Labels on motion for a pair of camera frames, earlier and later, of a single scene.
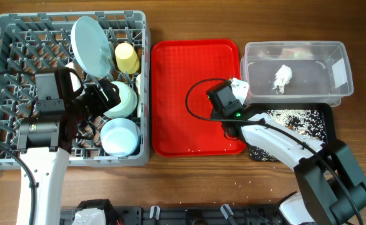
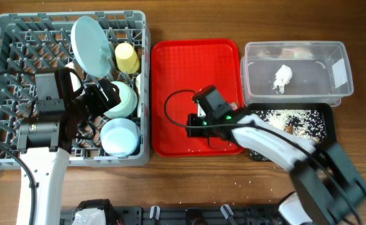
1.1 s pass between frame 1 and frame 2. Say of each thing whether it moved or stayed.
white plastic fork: stayed
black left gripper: stayed
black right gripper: moved
